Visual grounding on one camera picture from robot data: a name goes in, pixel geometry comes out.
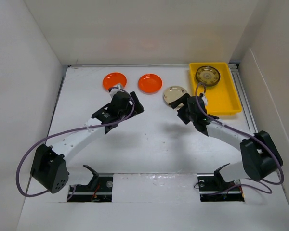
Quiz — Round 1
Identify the yellow patterned plate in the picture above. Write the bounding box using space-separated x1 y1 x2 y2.
195 66 221 87

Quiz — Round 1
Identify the orange plate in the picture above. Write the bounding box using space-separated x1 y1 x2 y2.
138 73 163 94
102 72 127 92

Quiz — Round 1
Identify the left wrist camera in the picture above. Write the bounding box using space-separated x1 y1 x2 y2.
108 83 124 98

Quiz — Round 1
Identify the cream patterned plate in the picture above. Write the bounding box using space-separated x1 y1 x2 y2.
163 86 187 107

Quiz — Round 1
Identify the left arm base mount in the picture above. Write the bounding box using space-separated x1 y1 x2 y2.
67 174 114 203

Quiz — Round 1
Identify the right orange plate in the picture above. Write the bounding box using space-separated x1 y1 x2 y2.
138 73 163 94

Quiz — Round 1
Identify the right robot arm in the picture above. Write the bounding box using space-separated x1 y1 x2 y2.
169 93 283 190

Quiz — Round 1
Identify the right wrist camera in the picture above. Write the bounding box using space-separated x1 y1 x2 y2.
199 93 208 106

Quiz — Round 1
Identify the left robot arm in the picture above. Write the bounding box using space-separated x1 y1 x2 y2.
31 89 144 194

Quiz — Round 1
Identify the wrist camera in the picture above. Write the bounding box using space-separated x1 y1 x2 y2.
108 83 124 98
199 93 208 106

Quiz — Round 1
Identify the yellow plastic bin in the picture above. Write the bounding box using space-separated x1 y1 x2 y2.
189 62 242 115

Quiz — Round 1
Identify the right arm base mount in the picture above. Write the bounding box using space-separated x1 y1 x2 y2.
194 174 245 202

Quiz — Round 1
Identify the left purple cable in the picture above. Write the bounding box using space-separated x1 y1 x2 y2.
15 86 136 202

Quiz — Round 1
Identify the left orange plate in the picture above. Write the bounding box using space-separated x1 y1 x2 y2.
102 72 127 92

